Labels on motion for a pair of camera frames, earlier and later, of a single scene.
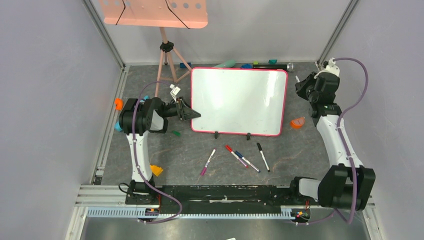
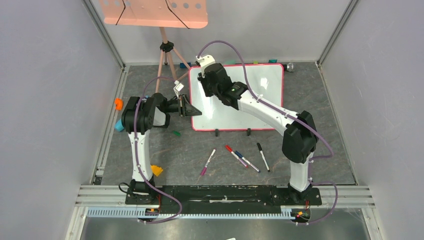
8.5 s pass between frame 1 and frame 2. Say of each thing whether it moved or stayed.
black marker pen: stayed
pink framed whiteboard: stayed
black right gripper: moved
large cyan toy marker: stayed
